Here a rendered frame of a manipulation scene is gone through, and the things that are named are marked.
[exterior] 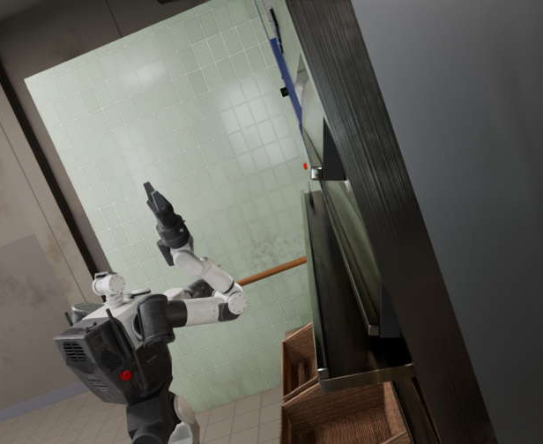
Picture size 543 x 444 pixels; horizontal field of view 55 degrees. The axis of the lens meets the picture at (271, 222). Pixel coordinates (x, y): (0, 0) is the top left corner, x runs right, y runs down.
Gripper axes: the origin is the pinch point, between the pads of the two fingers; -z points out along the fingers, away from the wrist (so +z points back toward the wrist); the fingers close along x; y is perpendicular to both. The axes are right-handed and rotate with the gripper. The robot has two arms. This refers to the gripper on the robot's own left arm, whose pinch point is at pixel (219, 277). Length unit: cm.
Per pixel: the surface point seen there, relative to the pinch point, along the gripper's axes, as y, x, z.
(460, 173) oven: 137, -39, 75
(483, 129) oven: 140, -44, 73
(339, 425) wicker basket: 34, 69, 1
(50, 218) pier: -275, -39, -90
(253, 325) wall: -99, 78, -99
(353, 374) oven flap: 114, -13, 82
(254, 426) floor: -88, 128, -56
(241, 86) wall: -56, -77, -129
